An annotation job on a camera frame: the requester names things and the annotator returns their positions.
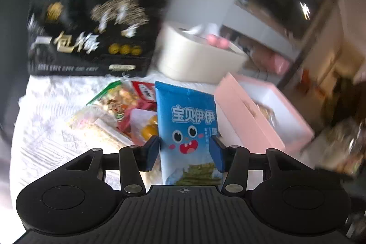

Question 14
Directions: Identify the pink packet with yellow eggs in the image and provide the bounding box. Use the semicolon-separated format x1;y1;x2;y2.
117;108;158;146

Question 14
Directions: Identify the small biscuit ball packet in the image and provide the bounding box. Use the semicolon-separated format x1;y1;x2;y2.
87;80;141;131

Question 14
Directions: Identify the blue seaweed snack bag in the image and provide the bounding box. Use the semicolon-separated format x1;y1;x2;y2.
154;81;223;186

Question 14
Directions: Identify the pink open box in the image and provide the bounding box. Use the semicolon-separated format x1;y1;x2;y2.
214;73;314;154

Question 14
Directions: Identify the clear cracker packet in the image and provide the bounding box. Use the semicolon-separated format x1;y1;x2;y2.
68;105;134;153

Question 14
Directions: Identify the red snack packet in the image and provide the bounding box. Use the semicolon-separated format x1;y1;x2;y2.
132;81;157;111

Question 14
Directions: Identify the white knitted cloth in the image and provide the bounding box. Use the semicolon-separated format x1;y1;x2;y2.
10;76;118;201

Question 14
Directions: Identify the beige tissue box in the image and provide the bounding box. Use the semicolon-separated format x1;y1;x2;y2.
154;22;249;84

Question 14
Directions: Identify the black plum snack bag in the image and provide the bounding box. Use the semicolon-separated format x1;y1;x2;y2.
27;0;166;77

